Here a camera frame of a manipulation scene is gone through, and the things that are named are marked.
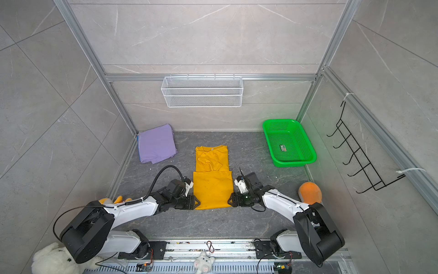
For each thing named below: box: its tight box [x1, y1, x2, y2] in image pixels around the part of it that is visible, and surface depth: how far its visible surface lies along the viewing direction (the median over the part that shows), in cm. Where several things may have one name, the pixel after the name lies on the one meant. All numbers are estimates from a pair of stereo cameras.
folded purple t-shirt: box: [136, 123, 178, 165], surface depth 110 cm
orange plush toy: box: [298, 181, 323, 205], surface depth 86 cm
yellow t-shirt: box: [192, 145, 234, 211], surface depth 97 cm
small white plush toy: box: [193, 250, 216, 274], surface depth 69 cm
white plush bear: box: [31, 242, 104, 274], surface depth 56 cm
